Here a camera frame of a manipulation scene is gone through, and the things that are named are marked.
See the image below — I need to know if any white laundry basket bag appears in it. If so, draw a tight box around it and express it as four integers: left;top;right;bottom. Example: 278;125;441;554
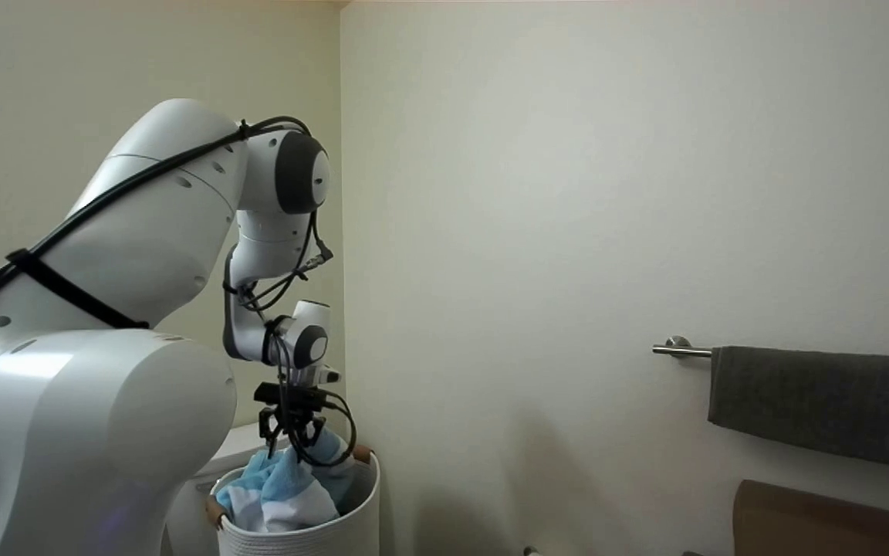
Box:
208;445;384;556

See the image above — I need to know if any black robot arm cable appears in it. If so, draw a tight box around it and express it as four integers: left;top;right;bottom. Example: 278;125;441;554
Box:
0;114;361;472

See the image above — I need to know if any grey hanging towel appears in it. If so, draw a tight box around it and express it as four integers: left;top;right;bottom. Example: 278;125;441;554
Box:
708;342;889;476

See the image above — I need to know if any blue white striped towel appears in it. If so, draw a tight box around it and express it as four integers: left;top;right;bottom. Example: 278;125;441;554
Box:
211;425;364;535

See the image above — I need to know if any chrome towel bar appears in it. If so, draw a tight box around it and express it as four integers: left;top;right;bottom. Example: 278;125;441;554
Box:
650;335;717;363

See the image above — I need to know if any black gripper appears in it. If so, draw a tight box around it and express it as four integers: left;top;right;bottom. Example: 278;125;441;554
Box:
252;379;347;461

